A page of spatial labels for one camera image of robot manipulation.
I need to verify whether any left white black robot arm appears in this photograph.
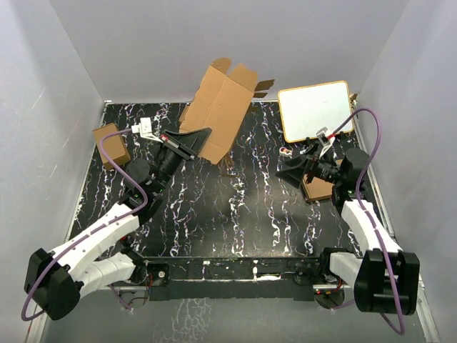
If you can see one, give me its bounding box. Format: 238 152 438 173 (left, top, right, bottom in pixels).
21 125 211 322

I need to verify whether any small cardboard box left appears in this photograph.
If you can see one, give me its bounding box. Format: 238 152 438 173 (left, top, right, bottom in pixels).
93 123 131 171

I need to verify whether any flat cardboard stack right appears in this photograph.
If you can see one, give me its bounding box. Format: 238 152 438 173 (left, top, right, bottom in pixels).
302 176 333 203

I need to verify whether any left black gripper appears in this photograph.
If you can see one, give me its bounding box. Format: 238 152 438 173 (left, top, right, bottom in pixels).
151 128 212 194

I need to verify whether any black base bar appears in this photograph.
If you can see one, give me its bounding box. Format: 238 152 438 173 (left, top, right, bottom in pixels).
145 257 323 302

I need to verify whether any small round sticker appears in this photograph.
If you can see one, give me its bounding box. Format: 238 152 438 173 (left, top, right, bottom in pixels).
279 146 293 157

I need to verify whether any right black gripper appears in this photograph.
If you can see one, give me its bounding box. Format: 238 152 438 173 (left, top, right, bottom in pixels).
276 142 346 188

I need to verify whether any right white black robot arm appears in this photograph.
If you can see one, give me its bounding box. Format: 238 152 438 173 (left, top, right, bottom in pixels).
276 144 420 315

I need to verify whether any yellow framed whiteboard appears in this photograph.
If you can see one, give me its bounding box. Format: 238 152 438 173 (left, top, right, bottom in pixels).
278 80 353 143

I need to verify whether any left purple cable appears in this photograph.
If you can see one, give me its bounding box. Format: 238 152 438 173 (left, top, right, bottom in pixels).
21 129 149 321

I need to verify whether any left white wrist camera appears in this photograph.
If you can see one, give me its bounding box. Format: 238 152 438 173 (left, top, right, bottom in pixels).
131 117 161 142

